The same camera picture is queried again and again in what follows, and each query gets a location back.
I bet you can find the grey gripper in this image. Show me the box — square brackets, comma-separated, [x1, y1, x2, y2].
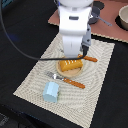
[81, 25, 91, 55]

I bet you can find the yellow bread pastry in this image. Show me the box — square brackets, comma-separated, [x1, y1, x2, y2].
[60, 59, 83, 72]

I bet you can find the light blue block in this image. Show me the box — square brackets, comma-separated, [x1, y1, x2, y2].
[43, 82, 59, 103]

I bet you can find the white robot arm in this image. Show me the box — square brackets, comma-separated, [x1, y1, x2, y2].
[58, 0, 93, 58]

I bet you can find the round beige plate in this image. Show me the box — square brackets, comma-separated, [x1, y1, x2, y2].
[56, 60, 83, 78]

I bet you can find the black stove burner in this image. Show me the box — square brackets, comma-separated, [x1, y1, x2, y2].
[93, 1, 105, 10]

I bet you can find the pink wooden stove board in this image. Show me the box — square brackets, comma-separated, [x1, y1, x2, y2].
[47, 0, 128, 44]

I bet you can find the beige bowl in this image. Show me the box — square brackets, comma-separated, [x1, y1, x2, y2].
[119, 5, 128, 30]

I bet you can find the beige woven placemat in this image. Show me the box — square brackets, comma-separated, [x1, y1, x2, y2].
[14, 39, 114, 128]

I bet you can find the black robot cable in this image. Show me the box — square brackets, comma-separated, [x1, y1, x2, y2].
[0, 0, 84, 63]

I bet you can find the knife with orange handle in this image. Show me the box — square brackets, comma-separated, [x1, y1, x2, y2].
[77, 54, 98, 62]

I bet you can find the grey saucepan with handle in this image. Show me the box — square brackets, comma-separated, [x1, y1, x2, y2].
[89, 6, 111, 26]

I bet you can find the fork with orange handle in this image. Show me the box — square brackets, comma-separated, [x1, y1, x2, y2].
[45, 71, 85, 89]

